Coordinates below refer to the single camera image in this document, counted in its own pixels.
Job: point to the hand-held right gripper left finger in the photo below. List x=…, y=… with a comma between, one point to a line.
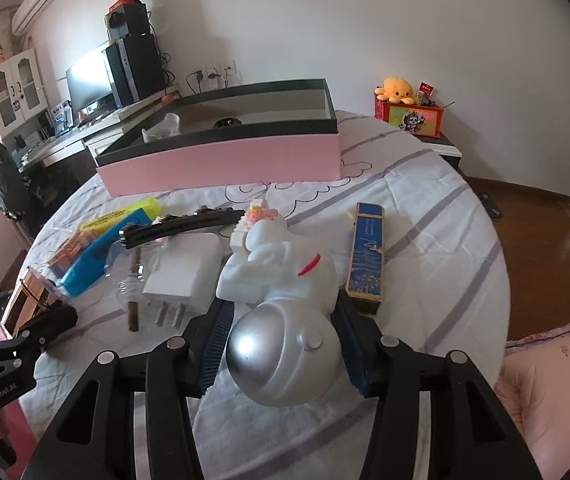
x=215, y=340

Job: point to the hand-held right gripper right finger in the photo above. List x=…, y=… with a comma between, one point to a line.
x=350, y=350

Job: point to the white power adapter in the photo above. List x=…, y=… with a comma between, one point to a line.
x=185, y=270

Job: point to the white astronaut figurine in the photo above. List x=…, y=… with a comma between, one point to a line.
x=275, y=280

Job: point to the clear glass bottle with cork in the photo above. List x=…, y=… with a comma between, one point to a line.
x=132, y=285

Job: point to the large pink black box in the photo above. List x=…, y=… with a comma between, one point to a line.
x=225, y=160

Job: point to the long blue box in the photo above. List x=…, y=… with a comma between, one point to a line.
x=100, y=252

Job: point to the navy gold patterned box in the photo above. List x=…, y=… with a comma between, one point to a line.
x=367, y=260

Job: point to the black curved hair clip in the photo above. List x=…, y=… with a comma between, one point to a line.
x=180, y=225

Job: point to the dark jacket on chair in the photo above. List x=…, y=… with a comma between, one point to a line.
x=0, y=180

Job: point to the white pink building block figure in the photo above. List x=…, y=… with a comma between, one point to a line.
x=260, y=215

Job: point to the yellow tube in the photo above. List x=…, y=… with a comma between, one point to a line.
x=125, y=212

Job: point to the white desk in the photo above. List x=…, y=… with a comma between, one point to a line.
x=65, y=142

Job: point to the blue white boxes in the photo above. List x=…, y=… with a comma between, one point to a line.
x=61, y=119

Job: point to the pink quilt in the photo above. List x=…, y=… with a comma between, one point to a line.
x=550, y=385

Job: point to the white glass-door cabinet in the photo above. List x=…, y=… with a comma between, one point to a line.
x=12, y=92

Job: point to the small black object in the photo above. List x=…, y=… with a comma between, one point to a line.
x=227, y=123

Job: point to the white bone-shaped toy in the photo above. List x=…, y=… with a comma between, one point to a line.
x=165, y=127

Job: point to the dark nightstand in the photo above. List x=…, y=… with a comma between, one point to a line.
x=445, y=147

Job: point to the colourful cartoon tin box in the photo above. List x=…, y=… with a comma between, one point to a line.
x=410, y=119

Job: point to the computer monitor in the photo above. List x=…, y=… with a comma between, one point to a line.
x=87, y=77

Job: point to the yellow octopus plush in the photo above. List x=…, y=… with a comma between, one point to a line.
x=395, y=89

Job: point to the small red card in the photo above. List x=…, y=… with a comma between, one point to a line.
x=425, y=92

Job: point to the black computer tower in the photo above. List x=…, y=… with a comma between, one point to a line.
x=137, y=67

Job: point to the black floor bracket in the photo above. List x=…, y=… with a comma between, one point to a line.
x=492, y=205

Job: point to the white wall socket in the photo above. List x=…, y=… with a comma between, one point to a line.
x=222, y=70

